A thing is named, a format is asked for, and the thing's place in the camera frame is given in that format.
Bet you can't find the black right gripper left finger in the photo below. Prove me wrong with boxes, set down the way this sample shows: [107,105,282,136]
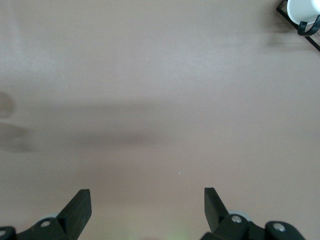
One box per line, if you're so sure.
[0,189,93,240]

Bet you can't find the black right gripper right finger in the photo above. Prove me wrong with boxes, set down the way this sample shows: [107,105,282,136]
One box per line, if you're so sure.
[199,187,307,240]

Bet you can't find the white cup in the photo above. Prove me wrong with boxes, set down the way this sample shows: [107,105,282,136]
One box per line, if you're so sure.
[286,0,320,25]

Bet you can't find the brown table cover cloth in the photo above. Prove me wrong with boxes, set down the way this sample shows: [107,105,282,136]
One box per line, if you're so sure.
[0,0,320,240]

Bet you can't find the black wire rack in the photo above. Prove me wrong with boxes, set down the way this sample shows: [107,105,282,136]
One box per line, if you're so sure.
[276,0,320,52]

